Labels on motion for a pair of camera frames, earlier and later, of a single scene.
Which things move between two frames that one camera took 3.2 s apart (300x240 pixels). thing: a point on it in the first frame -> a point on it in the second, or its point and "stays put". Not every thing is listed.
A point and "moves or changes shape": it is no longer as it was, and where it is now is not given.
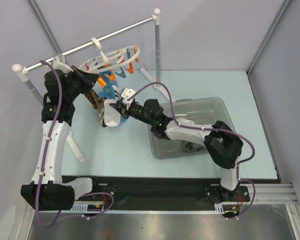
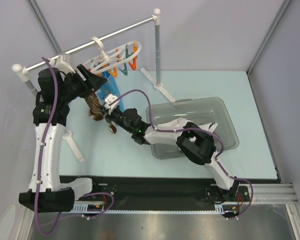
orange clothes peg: x=130 y=69 -> x=133 y=66
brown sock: x=97 y=103 moves or changes shape
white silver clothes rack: x=156 y=84 stays put
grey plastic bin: x=204 y=111 stays put
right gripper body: x=124 y=106 -> x=107 y=117
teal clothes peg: x=122 y=74 -> x=124 y=71
